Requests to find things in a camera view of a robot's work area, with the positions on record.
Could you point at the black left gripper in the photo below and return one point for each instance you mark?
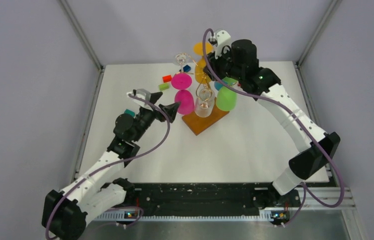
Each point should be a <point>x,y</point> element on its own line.
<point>170,110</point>

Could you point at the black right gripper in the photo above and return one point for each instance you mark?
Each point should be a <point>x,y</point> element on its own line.
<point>214,63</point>

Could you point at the blue plastic wine glass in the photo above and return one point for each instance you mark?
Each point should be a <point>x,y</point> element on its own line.
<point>217,85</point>

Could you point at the yellow plastic wine glass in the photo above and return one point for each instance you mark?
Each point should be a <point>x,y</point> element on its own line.
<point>200,76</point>

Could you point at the green plastic wine glass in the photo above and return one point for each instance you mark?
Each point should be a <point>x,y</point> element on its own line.
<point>226,99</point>

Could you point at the pink plastic wine glass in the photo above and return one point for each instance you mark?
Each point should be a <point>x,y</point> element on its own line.
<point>181,82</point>

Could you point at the clear glass tumbler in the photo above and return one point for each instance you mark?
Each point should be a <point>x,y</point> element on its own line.
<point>205,100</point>

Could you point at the gold wire glass rack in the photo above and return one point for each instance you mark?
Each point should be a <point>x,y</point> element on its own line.
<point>199,124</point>

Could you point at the clear tall wine glass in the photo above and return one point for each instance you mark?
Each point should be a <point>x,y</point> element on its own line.
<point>182,59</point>

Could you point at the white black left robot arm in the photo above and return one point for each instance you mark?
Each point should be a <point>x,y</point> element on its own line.
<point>69,211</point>

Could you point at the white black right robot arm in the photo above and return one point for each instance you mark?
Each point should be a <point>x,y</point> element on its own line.
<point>238,60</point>

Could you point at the light green toy block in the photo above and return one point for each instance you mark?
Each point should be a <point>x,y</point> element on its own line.
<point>164,86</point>

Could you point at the orange red toy block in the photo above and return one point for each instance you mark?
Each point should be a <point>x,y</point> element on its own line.
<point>166,78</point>

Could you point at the teal toy block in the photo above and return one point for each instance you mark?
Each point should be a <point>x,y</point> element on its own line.
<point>130,112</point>

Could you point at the blue toy brick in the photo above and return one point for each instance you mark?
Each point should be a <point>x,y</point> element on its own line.
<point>186,68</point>

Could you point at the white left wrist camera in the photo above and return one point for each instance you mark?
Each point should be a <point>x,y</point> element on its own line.
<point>140,97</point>

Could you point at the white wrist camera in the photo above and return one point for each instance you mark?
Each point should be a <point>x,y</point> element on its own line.
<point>219,40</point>
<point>140,97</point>

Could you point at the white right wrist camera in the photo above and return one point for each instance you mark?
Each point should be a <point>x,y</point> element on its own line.
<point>219,40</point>

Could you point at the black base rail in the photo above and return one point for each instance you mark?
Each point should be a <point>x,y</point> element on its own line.
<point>208,199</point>

